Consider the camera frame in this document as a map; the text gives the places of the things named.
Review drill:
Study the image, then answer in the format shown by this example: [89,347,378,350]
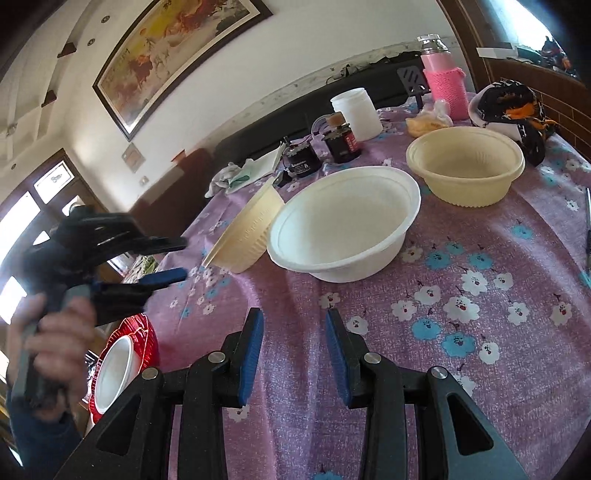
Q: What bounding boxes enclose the grey perforated phone stand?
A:
[396,64,428,112]

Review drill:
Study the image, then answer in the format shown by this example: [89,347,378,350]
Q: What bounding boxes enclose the framed painting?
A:
[92,0,274,141]

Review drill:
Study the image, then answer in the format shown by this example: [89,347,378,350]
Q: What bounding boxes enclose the dark jar with red label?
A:
[322,113,362,163]

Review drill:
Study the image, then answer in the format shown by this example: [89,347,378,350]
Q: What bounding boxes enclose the person's left forearm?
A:
[4,392,90,472]

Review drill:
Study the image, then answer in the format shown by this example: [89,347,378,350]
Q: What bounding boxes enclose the silver black pen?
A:
[584,187,591,273]

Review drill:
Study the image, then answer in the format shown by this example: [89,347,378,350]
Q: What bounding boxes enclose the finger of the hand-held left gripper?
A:
[92,268,188,326]
[104,233,188,254]

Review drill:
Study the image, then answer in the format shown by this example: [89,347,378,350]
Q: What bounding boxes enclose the large white bowl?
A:
[267,166,422,283]

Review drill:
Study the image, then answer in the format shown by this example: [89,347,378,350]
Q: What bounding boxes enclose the person's left hand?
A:
[8,295,100,423]

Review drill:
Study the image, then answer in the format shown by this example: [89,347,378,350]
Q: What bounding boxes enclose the wooden glass door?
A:
[0,148,121,324]

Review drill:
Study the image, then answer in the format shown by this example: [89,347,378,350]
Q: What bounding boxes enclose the red plate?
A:
[82,313,160,423]

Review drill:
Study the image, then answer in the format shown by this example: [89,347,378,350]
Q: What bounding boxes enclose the yellow bread in plastic bag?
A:
[405,99,455,138]

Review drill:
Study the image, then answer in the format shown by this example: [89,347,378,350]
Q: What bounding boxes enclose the pile of windowsill tools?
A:
[517,34,578,72]

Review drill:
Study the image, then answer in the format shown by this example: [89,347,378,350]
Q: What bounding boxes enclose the cream ribbed bowl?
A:
[202,178,286,274]
[406,127,526,207]

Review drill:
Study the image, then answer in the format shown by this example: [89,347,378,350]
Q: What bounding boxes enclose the black round motor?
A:
[281,138,321,180]

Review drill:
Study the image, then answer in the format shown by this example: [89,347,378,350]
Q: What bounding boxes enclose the white cloth and paper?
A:
[226,143,283,195]

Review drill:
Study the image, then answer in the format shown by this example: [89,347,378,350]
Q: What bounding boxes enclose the black sofa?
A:
[215,60,419,160]

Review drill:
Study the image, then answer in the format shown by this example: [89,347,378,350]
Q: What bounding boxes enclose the white plastic jar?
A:
[330,89,383,143]

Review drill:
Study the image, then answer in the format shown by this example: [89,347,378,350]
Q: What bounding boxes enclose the small white bowl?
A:
[95,337,140,414]

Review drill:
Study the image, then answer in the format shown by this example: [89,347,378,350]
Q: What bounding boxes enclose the small wall plaque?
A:
[121,143,146,173]

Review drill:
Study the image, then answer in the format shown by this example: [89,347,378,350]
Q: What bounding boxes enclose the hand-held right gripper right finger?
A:
[324,308,529,480]

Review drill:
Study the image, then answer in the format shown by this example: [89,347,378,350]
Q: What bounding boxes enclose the white flat box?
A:
[478,42,520,58]

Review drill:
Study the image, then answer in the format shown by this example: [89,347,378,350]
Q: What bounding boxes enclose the pink thermos bottle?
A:
[418,34,471,121]

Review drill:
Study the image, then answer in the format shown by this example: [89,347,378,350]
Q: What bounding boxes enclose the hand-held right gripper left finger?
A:
[53,307,265,480]

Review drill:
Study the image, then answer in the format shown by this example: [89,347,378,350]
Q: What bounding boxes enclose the black orange patterned scarf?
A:
[468,79,559,166]

